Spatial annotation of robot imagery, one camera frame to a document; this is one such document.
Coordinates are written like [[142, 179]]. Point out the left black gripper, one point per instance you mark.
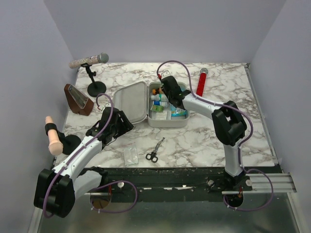
[[126, 125]]

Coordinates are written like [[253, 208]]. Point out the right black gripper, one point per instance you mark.
[[162, 88]]

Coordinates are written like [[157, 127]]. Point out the brown medicine bottle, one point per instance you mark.
[[157, 91]]

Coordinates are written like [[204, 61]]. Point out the white disinfectant bottle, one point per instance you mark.
[[159, 97]]

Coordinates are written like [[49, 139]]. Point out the green small medicine box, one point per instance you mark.
[[157, 108]]

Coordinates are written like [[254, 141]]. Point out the blue cotton swab bag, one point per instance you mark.
[[177, 112]]

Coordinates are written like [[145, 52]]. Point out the grey medicine kit box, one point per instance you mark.
[[134, 100]]

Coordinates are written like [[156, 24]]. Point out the white gauze pad packet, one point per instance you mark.
[[165, 115]]

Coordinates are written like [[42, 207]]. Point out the clear plastic zip bag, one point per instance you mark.
[[130, 156]]

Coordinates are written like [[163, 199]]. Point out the black scissors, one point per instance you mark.
[[152, 156]]

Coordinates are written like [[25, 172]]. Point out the blue white bandage roll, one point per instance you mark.
[[161, 103]]

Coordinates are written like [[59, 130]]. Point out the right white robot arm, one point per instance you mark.
[[228, 122]]

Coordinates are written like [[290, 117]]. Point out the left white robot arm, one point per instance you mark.
[[58, 189]]

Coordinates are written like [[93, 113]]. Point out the red glitter microphone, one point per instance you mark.
[[202, 81]]

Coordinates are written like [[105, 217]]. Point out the black microphone stand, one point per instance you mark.
[[95, 87]]

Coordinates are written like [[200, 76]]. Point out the brown metronome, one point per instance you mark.
[[78, 102]]

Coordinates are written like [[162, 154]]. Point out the black round stand base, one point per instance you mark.
[[70, 143]]

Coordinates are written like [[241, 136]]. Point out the pink toy microphone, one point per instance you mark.
[[55, 145]]

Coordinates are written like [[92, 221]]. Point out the black mounting base rail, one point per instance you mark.
[[171, 184]]

